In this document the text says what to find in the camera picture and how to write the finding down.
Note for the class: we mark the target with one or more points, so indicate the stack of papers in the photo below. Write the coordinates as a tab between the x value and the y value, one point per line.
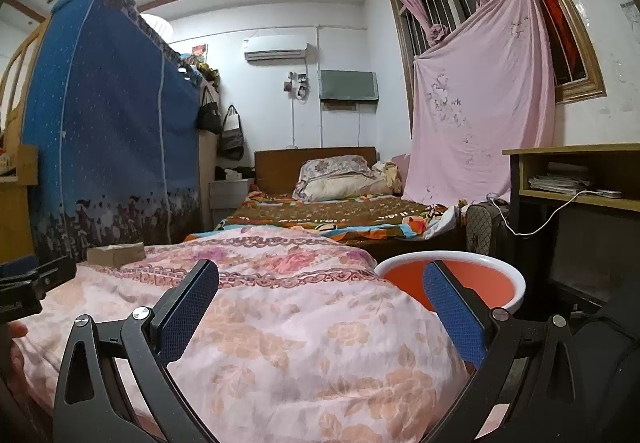
557	182

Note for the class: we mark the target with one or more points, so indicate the pink hanging sheet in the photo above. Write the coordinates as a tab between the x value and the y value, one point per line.
480	123

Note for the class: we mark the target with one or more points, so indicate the black chair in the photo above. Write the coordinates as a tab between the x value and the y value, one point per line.
607	363

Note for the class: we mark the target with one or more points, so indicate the wooden desk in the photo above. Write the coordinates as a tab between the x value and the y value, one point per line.
575	150

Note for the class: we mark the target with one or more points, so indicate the brown patterned blanket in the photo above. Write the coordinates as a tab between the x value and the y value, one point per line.
340	213

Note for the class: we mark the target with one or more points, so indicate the white nightstand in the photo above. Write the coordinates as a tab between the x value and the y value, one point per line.
227	198

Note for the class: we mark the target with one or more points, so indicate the white air conditioner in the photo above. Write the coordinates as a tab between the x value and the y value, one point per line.
275	48

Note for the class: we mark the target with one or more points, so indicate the wall socket with plugs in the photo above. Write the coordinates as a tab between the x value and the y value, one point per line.
296	84

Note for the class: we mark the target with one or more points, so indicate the red cloth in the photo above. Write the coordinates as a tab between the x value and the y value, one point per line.
555	8

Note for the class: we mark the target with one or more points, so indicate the black handbag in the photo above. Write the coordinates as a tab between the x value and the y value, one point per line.
210	115

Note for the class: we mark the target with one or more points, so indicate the blue fabric wardrobe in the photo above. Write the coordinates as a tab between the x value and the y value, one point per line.
110	133

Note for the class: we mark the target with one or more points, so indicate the pink floral quilt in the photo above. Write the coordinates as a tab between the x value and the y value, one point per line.
300	303

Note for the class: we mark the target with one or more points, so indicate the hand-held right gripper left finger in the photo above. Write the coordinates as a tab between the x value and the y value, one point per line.
187	315

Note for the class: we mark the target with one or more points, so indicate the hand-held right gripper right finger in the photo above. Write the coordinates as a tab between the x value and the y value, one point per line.
456	315

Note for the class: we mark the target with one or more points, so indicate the yellow bundled clothes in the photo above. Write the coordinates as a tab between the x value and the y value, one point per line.
389	178

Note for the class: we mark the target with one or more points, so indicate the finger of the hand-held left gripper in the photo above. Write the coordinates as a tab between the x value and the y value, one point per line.
55	272
20	268

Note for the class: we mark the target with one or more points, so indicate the person's left hand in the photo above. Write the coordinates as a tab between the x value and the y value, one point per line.
12	348

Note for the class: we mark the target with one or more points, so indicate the checkered bag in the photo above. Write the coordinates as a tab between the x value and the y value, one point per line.
487	225

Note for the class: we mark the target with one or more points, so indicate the green covered wall unit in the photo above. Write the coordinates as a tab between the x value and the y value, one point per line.
348	84

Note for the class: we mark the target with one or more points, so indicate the brown cardboard box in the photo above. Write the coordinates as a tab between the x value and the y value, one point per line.
115	254

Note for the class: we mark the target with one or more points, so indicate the white round lamp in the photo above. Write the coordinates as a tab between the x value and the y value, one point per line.
157	27

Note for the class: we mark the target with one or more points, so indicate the wooden bunk frame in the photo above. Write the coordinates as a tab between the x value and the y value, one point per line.
20	173

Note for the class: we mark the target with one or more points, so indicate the cream pillow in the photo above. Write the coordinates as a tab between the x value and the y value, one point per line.
345	189

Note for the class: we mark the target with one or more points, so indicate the orange plastic bucket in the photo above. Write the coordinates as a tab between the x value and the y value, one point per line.
400	275

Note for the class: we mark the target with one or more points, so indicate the floral pillow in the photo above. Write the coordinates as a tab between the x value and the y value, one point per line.
332	169

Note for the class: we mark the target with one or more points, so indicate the grey tote bag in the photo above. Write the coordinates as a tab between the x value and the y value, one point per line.
232	138

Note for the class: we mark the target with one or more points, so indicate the wooden bed headboard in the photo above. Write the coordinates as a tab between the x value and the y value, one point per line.
277	170

